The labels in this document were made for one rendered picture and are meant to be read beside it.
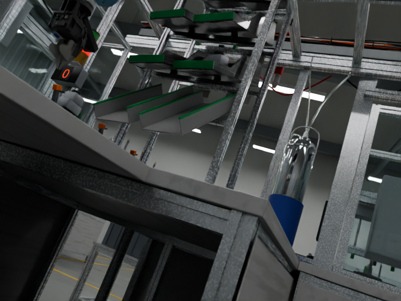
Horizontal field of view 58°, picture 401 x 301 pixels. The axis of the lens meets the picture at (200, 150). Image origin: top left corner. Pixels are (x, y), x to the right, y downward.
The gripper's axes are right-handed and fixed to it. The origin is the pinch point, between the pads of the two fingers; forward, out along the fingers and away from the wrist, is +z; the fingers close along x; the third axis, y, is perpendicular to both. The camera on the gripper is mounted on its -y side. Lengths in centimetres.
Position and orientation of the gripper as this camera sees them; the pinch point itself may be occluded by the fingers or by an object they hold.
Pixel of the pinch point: (61, 67)
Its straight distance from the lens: 116.9
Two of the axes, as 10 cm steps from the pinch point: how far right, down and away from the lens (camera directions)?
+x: 9.3, 1.7, -3.3
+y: -2.7, -3.2, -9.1
